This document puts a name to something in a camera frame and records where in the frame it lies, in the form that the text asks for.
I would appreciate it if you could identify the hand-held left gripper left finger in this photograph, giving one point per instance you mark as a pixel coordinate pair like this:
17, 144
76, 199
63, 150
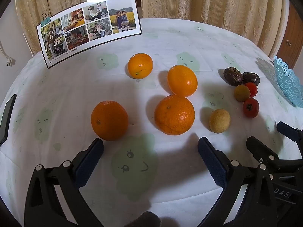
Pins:
91, 159

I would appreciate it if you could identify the orange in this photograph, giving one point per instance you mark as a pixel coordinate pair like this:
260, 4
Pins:
182, 80
109, 120
174, 115
140, 66

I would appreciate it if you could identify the white green-printed tablecloth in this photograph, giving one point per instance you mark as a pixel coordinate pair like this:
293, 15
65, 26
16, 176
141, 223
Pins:
71, 92

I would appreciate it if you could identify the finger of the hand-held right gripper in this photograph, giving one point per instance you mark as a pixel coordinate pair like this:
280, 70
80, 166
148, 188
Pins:
259, 149
287, 131

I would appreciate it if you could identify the small dark wrinkled fruit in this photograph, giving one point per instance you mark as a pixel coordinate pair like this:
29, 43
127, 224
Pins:
252, 77

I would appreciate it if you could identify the photo collage board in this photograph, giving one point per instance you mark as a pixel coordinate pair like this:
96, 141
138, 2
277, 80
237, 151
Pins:
90, 28

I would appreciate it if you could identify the large dark wrinkled fruit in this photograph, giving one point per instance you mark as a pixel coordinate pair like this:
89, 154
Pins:
233, 76

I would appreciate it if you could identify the brown wooden door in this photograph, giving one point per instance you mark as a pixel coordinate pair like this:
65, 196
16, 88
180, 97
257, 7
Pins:
292, 37

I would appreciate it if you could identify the light blue lattice basket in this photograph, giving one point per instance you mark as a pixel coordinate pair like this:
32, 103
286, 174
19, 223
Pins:
287, 80

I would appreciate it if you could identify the yellow-brown longan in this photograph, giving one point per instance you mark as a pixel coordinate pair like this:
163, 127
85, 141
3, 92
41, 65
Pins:
219, 120
242, 93

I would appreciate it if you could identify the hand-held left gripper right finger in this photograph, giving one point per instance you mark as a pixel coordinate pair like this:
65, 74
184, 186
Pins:
211, 160

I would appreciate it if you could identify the teal binder clip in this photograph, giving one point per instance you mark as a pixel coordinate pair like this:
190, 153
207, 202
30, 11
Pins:
45, 21

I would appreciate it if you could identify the red cherry tomato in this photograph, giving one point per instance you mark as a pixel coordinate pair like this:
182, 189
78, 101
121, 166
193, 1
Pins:
251, 107
252, 89

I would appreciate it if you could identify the black flat device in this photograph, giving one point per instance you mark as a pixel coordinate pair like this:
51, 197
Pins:
7, 118

